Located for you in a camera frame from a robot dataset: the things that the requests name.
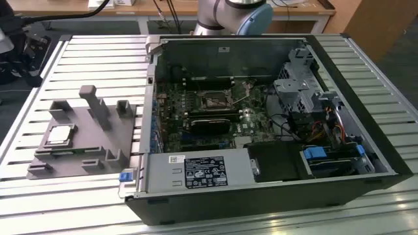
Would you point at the blue drive clip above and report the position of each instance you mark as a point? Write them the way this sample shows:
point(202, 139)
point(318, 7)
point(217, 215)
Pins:
point(360, 150)

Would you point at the black open PC case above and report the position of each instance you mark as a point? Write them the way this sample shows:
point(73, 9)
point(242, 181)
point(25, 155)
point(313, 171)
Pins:
point(229, 208)

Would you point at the green motherboard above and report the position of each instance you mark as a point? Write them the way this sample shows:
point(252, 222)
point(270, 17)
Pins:
point(254, 122)

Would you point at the silver metal drive cage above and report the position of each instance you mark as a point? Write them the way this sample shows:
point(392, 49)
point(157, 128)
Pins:
point(290, 88)

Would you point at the wooden desk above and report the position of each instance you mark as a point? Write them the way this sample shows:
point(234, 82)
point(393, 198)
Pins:
point(157, 11)

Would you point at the grey parts rack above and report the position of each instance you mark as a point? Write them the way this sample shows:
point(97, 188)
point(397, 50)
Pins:
point(89, 137)

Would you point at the black expansion slot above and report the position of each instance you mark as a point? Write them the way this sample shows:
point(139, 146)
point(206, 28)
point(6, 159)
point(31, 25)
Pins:
point(213, 115)

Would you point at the green RAM stick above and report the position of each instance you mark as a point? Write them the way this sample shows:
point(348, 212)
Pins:
point(78, 151)

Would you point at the hard disk in blue carrier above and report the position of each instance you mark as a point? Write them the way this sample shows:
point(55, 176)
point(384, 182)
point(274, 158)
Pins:
point(316, 154)

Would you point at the white box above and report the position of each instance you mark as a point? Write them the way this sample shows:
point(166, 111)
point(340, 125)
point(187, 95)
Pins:
point(101, 4)

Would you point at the wooden cabinet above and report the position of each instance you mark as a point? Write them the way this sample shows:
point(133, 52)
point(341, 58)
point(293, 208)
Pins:
point(382, 27)

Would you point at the silver CPU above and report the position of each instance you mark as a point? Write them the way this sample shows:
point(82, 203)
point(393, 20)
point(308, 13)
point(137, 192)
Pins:
point(61, 133)

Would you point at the silver chipset heat sink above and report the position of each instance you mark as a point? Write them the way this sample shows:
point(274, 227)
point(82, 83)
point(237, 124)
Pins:
point(244, 142)

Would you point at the black plastic air shroud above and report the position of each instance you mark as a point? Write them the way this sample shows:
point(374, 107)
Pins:
point(277, 161)

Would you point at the CPU socket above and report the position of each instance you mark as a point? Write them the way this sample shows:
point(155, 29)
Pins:
point(217, 100)

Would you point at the blue case latch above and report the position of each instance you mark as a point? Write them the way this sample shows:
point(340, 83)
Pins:
point(126, 177)

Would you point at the grey power supply unit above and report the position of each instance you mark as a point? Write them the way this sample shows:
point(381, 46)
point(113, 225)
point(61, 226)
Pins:
point(163, 173)

